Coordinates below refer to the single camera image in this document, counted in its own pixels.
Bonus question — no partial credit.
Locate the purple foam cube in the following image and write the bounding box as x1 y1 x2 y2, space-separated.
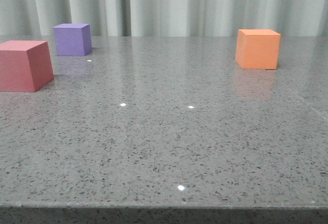
53 23 92 56

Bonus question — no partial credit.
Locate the pale green curtain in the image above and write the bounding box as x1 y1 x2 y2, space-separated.
1 0 327 36

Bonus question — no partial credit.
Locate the red foam cube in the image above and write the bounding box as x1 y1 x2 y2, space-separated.
1 40 54 92

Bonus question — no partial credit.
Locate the orange foam cube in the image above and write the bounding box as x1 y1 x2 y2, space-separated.
235 29 281 70

